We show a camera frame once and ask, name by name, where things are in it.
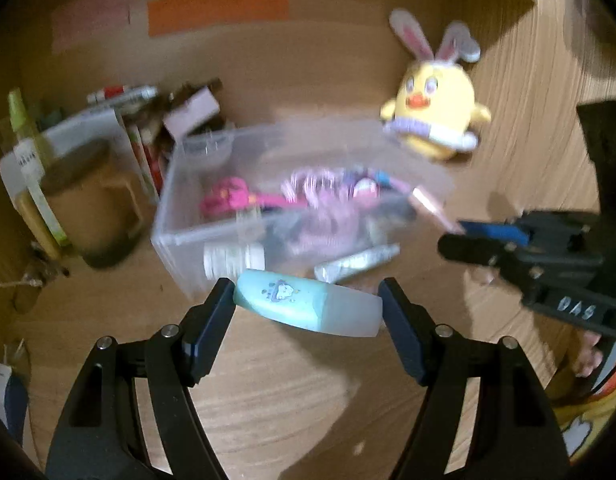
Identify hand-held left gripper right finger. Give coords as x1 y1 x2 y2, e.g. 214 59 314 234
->
378 277 572 480

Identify yellow green spray bottle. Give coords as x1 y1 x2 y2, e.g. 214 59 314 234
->
6 87 71 261

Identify pink sticky note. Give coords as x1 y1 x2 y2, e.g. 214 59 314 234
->
52 0 131 52

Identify stack of books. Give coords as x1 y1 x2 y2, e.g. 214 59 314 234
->
122 105 169 202

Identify white red marker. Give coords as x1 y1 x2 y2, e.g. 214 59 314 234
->
86 84 159 105

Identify pink braided cable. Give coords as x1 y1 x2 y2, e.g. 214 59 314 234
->
280 167 369 257

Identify teal bottle with clear cap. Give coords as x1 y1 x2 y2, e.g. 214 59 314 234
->
235 269 383 339

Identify white blue packet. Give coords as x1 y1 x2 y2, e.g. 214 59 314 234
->
0 357 29 447

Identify pink scissors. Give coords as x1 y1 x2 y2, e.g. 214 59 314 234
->
200 176 309 217

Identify brown mug with lid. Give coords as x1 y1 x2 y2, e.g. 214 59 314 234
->
40 139 146 269

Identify small pink box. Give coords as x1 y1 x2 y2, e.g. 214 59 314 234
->
163 86 223 137

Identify clear plastic storage box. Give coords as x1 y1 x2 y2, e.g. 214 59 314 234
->
152 119 457 301

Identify person's right hand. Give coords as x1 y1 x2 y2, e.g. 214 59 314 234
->
573 332 605 379

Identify yellow printed cloth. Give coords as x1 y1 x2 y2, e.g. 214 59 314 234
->
548 367 616 463

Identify yellow chick plush toy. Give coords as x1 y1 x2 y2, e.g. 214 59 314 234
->
379 8 493 162

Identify orange sticky note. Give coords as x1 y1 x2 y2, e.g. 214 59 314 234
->
148 0 291 37

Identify small clear bowl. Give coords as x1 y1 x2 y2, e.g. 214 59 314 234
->
182 127 237 169

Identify white cord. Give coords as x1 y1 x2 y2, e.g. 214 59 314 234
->
0 269 44 292

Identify pink patterned tube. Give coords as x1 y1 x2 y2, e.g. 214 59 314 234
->
408 186 467 235

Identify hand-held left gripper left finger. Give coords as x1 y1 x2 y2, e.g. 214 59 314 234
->
45 277 237 480

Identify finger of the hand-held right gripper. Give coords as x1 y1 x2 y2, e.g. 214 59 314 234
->
457 212 539 247
436 234 520 274

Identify small white bottle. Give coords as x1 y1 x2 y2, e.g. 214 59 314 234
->
203 241 267 279

